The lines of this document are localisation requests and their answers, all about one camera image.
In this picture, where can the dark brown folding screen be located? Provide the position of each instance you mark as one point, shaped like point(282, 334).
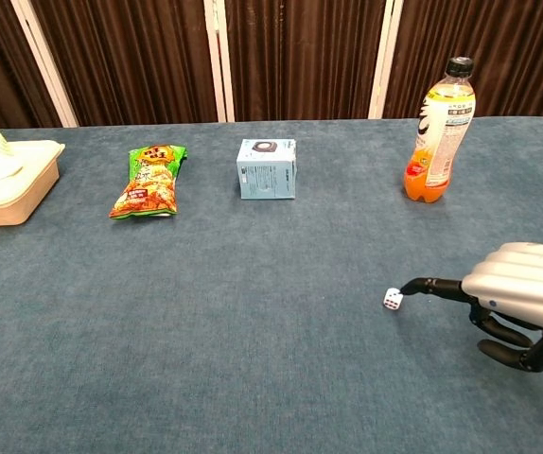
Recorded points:
point(271, 57)

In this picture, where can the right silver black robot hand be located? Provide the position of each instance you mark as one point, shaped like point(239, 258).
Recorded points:
point(520, 279)

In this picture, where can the green snack bag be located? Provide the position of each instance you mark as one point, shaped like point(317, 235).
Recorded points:
point(148, 184)

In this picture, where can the light blue cardboard box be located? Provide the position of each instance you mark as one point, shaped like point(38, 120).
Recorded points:
point(267, 170)

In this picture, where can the beige tissue box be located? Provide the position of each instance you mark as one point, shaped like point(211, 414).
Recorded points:
point(11, 189)

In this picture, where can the white die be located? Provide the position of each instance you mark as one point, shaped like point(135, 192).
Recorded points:
point(392, 299)

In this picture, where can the orange juice plastic bottle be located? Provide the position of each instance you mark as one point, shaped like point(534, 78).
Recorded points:
point(437, 137)

